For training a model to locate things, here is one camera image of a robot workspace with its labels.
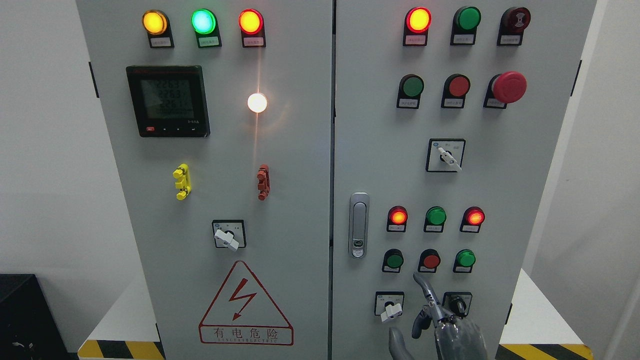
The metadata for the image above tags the lower green start button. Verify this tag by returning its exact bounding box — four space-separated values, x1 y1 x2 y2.
381 248 404 273

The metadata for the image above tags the upper green push button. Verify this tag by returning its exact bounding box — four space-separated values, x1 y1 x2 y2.
396 74 425 110

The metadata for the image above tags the lower red push button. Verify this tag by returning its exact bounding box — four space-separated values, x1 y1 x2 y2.
417 248 441 273

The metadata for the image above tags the red push button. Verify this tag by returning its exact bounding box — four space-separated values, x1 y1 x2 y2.
417 248 441 273
440 73 471 109

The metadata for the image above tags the upper red push button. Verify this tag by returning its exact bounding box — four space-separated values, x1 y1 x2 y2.
440 73 471 109

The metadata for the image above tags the lower bright green button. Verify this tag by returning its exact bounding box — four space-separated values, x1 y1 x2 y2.
452 249 477 274

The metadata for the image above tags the red emergency stop button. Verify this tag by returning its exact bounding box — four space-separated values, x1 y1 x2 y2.
483 71 527 109

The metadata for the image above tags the red terminal connector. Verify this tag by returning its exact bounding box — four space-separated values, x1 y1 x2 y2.
256 164 271 201

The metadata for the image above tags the lower left red indicator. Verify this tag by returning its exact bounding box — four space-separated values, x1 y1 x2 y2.
386 205 409 233

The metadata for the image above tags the white indicator light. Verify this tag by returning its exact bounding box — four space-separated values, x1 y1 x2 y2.
247 92 268 114

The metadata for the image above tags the grey left cabinet door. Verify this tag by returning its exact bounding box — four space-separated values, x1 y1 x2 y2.
77 0 333 360

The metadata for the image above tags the grey cabinet door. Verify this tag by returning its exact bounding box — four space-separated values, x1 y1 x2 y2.
331 0 596 360
77 0 333 360

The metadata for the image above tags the lower middle green indicator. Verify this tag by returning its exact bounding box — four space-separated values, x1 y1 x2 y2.
423 206 447 233

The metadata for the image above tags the yellow terminal connector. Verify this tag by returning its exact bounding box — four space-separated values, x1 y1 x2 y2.
173 162 192 201

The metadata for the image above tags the grey right cabinet door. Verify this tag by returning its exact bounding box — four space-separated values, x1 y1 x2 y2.
331 0 596 360

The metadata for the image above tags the red electrical hazard sticker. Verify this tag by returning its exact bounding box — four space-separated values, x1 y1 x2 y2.
198 260 294 346

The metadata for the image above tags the lower right red indicator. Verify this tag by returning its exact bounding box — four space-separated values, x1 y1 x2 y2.
459 206 486 234

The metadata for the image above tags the red indicator light top left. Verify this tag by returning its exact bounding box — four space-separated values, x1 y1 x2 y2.
238 8 266 48

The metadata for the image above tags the red indicator light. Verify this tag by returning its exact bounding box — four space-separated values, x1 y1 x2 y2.
238 8 266 48
402 6 432 47

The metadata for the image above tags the black digital power meter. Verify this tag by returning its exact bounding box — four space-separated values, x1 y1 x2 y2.
126 65 210 138

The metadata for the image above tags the red indicator light top right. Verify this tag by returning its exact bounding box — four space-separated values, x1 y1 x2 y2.
402 6 432 47

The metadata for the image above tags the green indicator light top left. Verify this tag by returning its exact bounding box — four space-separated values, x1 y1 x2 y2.
190 8 222 48

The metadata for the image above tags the green indicator light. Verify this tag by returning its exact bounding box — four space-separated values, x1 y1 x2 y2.
190 8 222 48
450 6 482 46

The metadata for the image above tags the green indicator light top right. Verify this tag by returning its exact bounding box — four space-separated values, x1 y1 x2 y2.
450 6 482 46

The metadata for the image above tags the yellow indicator light top left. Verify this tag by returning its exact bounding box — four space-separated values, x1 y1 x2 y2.
142 9 174 49

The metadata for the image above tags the red buzzer alarm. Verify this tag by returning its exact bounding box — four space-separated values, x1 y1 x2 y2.
496 7 531 47

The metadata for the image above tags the white platform hazard striped edge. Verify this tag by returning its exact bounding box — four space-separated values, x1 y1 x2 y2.
77 271 594 360

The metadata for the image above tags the black box lower left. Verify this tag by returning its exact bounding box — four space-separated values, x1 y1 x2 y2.
0 274 70 360

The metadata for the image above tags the silver door lock handle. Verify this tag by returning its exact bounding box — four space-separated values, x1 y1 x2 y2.
349 192 370 259

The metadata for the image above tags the left door rotary switch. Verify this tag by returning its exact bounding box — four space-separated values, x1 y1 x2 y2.
211 219 247 252

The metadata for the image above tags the upper right rotary switch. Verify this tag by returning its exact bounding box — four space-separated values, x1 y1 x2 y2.
425 138 466 173

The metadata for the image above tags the lower white rotary switch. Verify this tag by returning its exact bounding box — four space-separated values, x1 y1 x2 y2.
374 291 405 324

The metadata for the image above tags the black key selector switch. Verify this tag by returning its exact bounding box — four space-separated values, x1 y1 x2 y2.
442 291 473 318

